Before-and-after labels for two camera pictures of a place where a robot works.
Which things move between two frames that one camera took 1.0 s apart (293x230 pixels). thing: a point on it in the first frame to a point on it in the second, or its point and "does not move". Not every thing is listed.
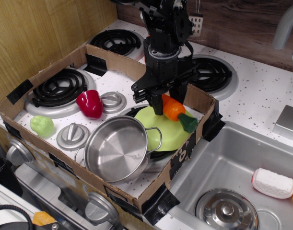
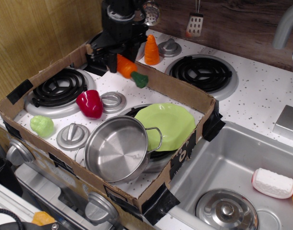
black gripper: (166, 63) to (116, 37)
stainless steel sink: (229, 162) does not move
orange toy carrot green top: (175, 110) to (127, 68)
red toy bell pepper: (90, 103) does not move
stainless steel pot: (116, 148) does not move
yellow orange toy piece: (41, 218) does not move
